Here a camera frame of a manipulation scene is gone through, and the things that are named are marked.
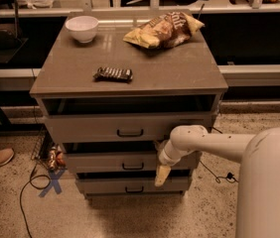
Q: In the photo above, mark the grey drawer cabinet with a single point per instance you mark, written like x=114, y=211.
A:
x=184, y=79

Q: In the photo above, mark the grey bottom drawer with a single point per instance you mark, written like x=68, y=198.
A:
x=130, y=185

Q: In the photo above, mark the blue tape cross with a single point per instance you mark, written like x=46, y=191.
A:
x=53, y=183

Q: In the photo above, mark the dark striped candy bar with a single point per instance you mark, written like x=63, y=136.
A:
x=113, y=74

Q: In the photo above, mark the grey top drawer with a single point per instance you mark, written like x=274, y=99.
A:
x=120, y=127

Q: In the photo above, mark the white bowl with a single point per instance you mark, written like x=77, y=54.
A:
x=82, y=28

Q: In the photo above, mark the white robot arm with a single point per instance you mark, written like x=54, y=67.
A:
x=258, y=200

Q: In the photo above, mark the wire basket with items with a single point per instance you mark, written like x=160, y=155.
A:
x=47, y=153

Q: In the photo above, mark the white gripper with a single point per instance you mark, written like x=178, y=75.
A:
x=164, y=157

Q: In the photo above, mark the yellow brown chip bag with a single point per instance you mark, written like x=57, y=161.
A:
x=165, y=31

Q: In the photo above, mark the grey drawer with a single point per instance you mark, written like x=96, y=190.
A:
x=111, y=162
x=130, y=185
x=120, y=127

